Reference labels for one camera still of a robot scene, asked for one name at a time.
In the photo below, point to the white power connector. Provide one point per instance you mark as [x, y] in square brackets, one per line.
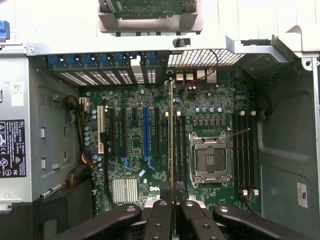
[85, 104]

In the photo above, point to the blue expansion slot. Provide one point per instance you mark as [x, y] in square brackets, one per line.
[147, 132]

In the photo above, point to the long black expansion slot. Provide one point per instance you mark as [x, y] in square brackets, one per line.
[157, 132]
[112, 132]
[124, 132]

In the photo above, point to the grey metal PC case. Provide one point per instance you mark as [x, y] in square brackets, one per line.
[282, 130]

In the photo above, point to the silver rear port block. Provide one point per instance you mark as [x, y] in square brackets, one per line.
[197, 75]

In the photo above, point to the thin metal locking lever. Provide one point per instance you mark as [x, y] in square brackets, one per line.
[238, 132]

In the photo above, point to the black RAM slot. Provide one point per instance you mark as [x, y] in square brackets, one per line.
[240, 150]
[167, 140]
[183, 145]
[246, 150]
[252, 150]
[235, 150]
[177, 145]

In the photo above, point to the white expansion slot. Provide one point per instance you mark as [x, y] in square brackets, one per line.
[100, 130]

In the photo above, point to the blue plastic clip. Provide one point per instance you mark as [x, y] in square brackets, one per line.
[4, 30]

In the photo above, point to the circuit board in tray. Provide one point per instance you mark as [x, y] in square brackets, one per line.
[150, 25]

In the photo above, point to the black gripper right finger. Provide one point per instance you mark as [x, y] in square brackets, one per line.
[225, 220]

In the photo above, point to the short black expansion slot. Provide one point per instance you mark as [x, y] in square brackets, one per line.
[134, 114]

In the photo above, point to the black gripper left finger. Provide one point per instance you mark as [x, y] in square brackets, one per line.
[117, 220]

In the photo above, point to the silver CPU socket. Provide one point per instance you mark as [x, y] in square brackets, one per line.
[211, 157]

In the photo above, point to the green graphics card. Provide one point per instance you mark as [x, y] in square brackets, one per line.
[150, 7]

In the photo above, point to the perforated slot cover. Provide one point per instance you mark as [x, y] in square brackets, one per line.
[67, 75]
[151, 73]
[115, 75]
[85, 75]
[126, 75]
[101, 75]

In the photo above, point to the black plastic drive bay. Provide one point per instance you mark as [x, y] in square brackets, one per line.
[65, 212]

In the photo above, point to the grey power supply with label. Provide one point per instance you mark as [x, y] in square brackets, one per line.
[15, 140]

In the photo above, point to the white case sticker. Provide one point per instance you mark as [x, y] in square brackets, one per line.
[302, 194]

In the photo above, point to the black thumb screw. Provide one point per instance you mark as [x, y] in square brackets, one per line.
[179, 41]

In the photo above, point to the green motherboard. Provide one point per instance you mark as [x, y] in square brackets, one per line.
[140, 137]

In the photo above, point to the silver finned heat sink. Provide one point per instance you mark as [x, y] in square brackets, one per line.
[125, 190]

